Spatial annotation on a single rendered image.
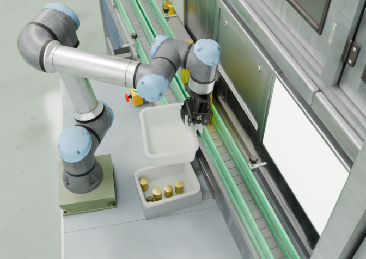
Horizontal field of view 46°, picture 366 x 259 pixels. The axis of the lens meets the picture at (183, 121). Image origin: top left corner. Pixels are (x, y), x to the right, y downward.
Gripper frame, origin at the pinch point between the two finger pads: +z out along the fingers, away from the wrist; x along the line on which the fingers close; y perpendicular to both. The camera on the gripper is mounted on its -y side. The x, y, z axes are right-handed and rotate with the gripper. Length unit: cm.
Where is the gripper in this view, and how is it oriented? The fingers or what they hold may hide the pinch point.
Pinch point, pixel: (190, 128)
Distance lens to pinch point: 145.9
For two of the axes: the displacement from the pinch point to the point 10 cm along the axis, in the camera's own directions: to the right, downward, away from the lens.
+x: 9.7, -0.8, 2.3
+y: 2.2, 7.1, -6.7
